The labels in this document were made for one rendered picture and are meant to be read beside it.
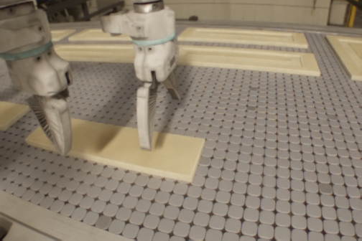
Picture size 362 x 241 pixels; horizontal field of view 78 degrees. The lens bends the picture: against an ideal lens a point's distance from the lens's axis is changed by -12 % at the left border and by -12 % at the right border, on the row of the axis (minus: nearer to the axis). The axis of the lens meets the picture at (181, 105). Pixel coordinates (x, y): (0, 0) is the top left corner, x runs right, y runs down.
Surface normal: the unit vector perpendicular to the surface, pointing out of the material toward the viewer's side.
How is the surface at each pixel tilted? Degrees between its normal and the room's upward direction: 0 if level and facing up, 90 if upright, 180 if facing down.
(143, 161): 0
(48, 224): 0
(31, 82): 91
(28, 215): 0
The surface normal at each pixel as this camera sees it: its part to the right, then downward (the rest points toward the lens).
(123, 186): -0.07, -0.84
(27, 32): 0.58, 0.40
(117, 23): -0.49, 0.51
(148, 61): -0.18, -0.29
